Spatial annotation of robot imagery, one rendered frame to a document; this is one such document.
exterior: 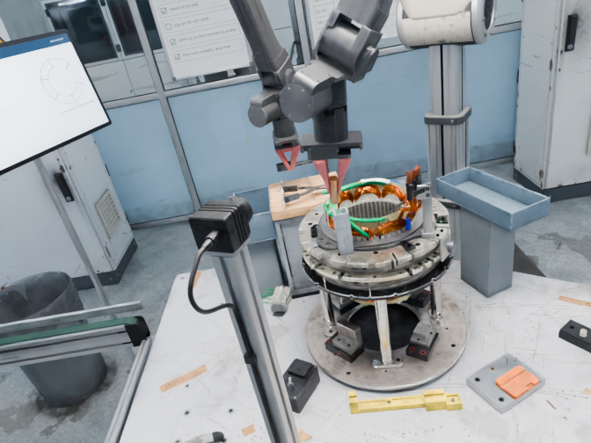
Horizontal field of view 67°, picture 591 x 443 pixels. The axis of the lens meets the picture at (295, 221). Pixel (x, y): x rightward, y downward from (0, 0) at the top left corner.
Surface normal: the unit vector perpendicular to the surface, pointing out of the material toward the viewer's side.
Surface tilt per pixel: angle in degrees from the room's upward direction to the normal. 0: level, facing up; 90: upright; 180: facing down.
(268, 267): 90
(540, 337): 0
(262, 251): 90
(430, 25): 100
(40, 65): 83
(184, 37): 90
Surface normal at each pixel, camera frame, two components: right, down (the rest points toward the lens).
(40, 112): 0.87, -0.04
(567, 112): 0.04, 0.47
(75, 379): 0.70, 0.28
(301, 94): -0.54, 0.43
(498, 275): 0.38, 0.38
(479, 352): -0.18, -0.86
